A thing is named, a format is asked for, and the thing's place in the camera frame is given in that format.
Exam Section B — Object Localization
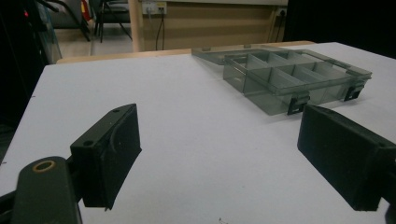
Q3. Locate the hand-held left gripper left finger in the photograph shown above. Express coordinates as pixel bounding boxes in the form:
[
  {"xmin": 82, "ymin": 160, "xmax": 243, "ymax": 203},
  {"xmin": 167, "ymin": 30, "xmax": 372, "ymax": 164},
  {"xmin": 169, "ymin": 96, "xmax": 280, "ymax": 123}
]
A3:
[{"xmin": 69, "ymin": 103, "xmax": 143, "ymax": 211}]

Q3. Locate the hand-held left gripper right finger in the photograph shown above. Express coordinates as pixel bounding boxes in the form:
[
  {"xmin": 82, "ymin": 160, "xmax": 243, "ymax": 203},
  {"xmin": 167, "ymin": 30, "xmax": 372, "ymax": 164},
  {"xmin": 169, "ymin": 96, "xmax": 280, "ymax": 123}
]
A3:
[{"xmin": 296, "ymin": 104, "xmax": 396, "ymax": 212}]

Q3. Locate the clear plastic compartment box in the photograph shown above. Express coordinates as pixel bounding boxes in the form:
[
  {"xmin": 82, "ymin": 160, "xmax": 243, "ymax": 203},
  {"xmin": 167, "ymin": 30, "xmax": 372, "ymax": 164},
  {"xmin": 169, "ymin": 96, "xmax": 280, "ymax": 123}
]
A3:
[{"xmin": 191, "ymin": 44, "xmax": 374, "ymax": 117}]

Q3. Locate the black metal chair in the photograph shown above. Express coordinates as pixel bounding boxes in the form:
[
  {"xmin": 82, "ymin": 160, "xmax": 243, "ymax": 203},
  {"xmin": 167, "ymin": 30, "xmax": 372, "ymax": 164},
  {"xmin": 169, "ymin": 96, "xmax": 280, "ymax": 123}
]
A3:
[{"xmin": 92, "ymin": 0, "xmax": 133, "ymax": 44}]

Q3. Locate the wooden partition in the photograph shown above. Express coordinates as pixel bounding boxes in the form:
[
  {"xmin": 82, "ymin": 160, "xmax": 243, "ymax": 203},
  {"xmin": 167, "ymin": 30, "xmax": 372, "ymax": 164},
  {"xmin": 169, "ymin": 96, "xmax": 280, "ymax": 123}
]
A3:
[{"xmin": 128, "ymin": 0, "xmax": 289, "ymax": 52}]

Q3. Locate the black cable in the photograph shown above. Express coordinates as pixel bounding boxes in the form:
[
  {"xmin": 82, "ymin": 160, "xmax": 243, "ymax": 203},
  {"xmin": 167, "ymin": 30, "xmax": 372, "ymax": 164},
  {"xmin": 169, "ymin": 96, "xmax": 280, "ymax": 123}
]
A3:
[
  {"xmin": 274, "ymin": 13, "xmax": 286, "ymax": 43},
  {"xmin": 154, "ymin": 12, "xmax": 166, "ymax": 51}
]

